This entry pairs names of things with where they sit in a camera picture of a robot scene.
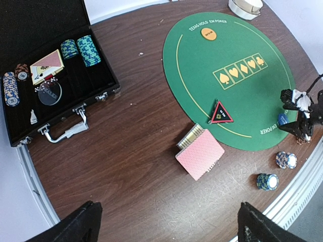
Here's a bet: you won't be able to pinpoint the orange black chips in case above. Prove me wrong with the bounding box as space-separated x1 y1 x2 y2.
15 64 29 81

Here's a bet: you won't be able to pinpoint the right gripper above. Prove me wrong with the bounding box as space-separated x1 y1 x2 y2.
279 89 322 141

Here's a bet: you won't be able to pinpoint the teal chip row in case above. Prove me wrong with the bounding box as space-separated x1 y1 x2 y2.
77 35 101 67

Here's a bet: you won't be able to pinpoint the clear acrylic dealer button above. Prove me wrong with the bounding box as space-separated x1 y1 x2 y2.
35 77 62 106

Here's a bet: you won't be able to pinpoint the white ceramic lower bowl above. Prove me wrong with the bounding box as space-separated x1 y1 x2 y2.
228 0 263 20

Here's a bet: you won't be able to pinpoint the red playing card deck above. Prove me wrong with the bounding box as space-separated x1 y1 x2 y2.
175 130 225 181

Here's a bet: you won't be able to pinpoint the small white tag in case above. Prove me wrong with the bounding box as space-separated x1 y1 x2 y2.
30 109 38 125

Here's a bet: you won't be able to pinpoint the green blue chip stack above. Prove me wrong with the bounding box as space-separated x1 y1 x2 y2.
256 173 279 191

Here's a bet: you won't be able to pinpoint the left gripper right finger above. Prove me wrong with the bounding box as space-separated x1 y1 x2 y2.
238 202 306 242

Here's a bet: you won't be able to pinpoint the green round poker mat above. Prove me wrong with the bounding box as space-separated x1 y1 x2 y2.
163 12 296 151

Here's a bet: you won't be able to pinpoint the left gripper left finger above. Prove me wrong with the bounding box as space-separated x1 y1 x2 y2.
28 201 102 241

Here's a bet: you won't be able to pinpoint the orange round blind button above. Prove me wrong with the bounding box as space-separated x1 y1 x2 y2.
201 28 217 41

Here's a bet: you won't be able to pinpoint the blue round blind button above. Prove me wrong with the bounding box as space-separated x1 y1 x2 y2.
278 113 289 126

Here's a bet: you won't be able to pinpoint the card deck in case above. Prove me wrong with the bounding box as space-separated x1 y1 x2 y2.
30 49 64 86

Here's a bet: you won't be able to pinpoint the black red triangle token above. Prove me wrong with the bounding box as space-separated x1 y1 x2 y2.
207 99 234 125

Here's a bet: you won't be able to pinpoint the black poker chip case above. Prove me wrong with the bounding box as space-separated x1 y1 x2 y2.
1 1 120 147

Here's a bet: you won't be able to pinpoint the blue tan chips in case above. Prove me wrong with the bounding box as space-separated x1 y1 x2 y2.
3 72 20 107

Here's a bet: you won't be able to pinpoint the green blue chips in case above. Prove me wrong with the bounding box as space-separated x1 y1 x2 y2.
61 39 79 59

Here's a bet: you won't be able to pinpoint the blue tan chip stack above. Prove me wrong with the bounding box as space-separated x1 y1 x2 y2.
276 151 297 169

